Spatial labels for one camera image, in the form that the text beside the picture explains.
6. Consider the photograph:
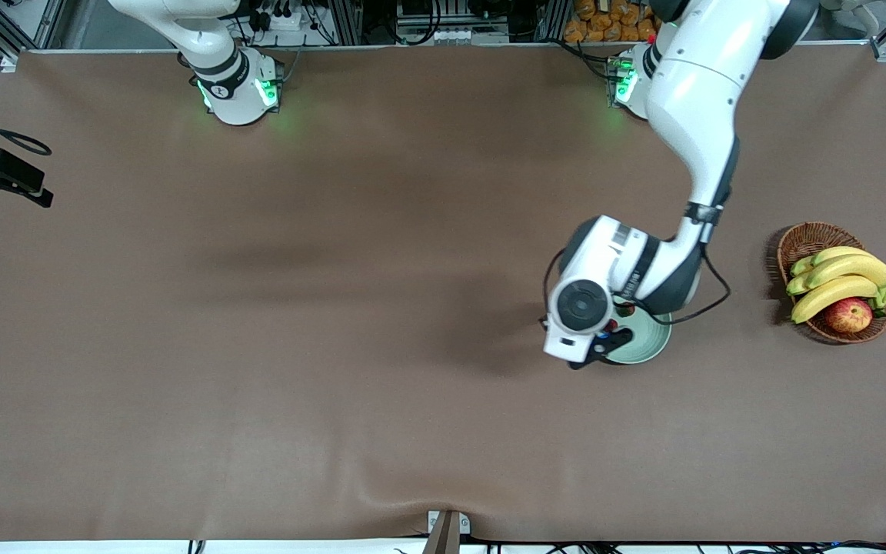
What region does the brown table cloth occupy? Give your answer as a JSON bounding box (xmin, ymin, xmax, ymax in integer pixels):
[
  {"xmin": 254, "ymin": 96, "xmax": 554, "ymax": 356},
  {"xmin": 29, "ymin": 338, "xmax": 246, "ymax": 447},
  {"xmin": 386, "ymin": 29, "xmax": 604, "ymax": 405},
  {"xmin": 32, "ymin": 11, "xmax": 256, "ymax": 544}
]
[{"xmin": 0, "ymin": 42, "xmax": 886, "ymax": 543}]

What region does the pile of brown bread rolls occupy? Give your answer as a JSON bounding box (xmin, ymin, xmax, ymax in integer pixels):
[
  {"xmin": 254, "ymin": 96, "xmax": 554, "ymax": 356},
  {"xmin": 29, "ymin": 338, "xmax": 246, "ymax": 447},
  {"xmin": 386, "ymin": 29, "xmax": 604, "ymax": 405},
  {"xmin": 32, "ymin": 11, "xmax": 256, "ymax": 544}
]
[{"xmin": 564, "ymin": 0, "xmax": 659, "ymax": 43}]

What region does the brown wicker basket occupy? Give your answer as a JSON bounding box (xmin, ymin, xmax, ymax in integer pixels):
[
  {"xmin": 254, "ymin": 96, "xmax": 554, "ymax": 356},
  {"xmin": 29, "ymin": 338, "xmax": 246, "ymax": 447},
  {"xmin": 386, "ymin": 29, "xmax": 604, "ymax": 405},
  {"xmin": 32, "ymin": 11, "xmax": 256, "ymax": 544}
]
[{"xmin": 776, "ymin": 222, "xmax": 886, "ymax": 345}]

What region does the white terminal block row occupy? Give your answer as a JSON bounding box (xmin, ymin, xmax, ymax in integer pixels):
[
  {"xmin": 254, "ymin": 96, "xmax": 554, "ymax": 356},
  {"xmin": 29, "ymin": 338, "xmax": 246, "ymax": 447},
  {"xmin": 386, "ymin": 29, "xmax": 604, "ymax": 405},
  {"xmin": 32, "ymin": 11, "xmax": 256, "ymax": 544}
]
[{"xmin": 397, "ymin": 27, "xmax": 511, "ymax": 45}]

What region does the pale green round plate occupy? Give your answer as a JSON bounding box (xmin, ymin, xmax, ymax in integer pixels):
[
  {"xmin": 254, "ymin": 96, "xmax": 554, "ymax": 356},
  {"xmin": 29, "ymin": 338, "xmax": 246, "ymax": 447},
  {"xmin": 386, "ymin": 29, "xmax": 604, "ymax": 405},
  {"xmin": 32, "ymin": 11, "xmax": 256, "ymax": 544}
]
[{"xmin": 608, "ymin": 296, "xmax": 673, "ymax": 365}]

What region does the red apple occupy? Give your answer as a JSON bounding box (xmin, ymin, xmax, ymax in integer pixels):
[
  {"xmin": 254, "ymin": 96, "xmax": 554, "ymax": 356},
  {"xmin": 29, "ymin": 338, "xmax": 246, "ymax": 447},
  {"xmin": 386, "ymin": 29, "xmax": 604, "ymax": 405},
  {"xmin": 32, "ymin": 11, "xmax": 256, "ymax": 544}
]
[{"xmin": 825, "ymin": 297, "xmax": 874, "ymax": 334}]

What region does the aluminium frame post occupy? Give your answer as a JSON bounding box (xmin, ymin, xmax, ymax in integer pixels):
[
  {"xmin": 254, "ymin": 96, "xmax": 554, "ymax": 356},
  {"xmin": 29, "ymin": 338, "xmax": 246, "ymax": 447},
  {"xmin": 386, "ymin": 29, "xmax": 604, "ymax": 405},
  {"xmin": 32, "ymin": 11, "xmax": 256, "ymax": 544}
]
[
  {"xmin": 331, "ymin": 0, "xmax": 363, "ymax": 45},
  {"xmin": 535, "ymin": 0, "xmax": 567, "ymax": 43}
]

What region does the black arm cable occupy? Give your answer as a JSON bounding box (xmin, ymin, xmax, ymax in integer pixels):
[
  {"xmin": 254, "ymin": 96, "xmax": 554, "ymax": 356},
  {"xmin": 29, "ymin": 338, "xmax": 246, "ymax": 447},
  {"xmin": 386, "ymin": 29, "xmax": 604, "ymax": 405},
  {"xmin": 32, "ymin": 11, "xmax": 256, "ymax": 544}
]
[
  {"xmin": 0, "ymin": 88, "xmax": 54, "ymax": 156},
  {"xmin": 541, "ymin": 204, "xmax": 732, "ymax": 328}
]

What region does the white power strip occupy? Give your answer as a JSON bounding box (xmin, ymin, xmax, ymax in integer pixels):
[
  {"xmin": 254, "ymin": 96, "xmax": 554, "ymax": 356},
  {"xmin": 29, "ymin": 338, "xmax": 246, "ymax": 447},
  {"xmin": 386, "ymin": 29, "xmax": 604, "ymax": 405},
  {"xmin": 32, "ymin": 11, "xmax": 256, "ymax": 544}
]
[{"xmin": 255, "ymin": 8, "xmax": 305, "ymax": 32}]

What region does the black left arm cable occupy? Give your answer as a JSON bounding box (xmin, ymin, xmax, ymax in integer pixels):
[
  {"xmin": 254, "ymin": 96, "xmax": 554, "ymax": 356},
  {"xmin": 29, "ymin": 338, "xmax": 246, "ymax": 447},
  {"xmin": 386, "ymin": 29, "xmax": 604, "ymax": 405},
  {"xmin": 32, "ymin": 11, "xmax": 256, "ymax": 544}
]
[{"xmin": 541, "ymin": 204, "xmax": 732, "ymax": 328}]

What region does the metal table edge bracket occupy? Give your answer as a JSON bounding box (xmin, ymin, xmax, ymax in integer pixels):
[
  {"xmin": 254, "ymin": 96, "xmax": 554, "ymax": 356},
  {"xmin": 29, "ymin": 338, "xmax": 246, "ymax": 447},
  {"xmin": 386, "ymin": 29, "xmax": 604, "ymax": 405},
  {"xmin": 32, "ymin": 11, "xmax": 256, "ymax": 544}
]
[{"xmin": 421, "ymin": 510, "xmax": 471, "ymax": 554}]

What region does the yellow banana bunch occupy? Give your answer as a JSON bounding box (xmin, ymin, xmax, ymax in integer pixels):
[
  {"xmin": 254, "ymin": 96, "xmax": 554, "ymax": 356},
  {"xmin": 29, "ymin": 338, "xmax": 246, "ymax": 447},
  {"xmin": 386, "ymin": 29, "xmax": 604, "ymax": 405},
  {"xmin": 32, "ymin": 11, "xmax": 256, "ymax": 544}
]
[{"xmin": 786, "ymin": 246, "xmax": 886, "ymax": 325}]

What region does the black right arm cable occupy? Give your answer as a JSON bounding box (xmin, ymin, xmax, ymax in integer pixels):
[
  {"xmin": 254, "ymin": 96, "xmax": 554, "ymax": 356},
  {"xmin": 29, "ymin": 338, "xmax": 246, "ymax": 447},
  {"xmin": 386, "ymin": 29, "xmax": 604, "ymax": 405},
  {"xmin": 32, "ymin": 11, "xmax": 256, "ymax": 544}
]
[{"xmin": 0, "ymin": 88, "xmax": 54, "ymax": 156}]

